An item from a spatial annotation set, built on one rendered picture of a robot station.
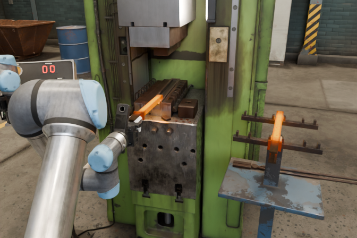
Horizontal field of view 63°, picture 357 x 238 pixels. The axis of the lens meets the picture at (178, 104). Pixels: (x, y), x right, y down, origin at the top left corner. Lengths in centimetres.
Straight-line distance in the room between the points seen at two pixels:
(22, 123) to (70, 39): 530
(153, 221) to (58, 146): 132
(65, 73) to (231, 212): 127
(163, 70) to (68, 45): 426
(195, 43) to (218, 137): 61
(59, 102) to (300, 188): 103
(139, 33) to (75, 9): 787
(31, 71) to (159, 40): 65
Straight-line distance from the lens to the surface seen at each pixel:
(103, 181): 101
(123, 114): 109
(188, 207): 171
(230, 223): 201
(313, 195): 135
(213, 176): 180
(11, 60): 133
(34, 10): 1030
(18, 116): 75
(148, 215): 189
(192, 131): 144
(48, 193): 64
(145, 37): 142
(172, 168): 157
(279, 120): 128
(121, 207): 215
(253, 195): 127
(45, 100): 71
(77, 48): 606
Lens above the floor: 152
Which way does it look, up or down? 21 degrees down
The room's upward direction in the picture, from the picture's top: 1 degrees counter-clockwise
